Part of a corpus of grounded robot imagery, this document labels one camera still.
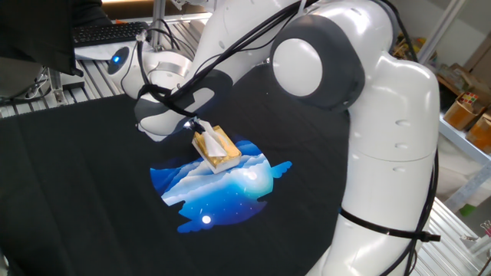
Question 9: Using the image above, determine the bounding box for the black hanging fabric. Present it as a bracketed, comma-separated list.
[0, 0, 113, 77]

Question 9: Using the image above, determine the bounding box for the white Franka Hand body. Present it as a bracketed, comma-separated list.
[136, 122, 182, 143]

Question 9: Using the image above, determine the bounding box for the black cloth with blue print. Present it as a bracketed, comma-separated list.
[0, 63, 351, 276]

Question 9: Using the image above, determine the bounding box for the black strap around arm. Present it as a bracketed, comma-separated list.
[338, 208, 442, 243]

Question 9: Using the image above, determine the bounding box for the small cardboard box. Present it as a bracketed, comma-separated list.
[443, 91, 486, 132]
[465, 112, 491, 155]

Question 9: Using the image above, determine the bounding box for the colourful puzzle cube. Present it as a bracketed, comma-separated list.
[460, 91, 480, 107]

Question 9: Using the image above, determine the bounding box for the white paper napkin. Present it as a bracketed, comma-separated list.
[195, 120, 229, 159]

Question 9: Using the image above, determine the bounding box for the black computer keyboard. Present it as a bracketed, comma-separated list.
[71, 21, 153, 49]

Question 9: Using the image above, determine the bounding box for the aluminium frame post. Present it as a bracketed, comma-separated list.
[152, 0, 167, 49]

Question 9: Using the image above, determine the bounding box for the white metal shelf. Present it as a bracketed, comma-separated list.
[417, 0, 491, 215]

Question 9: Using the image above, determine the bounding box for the gold tissue pack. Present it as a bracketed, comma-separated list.
[191, 125, 243, 176]

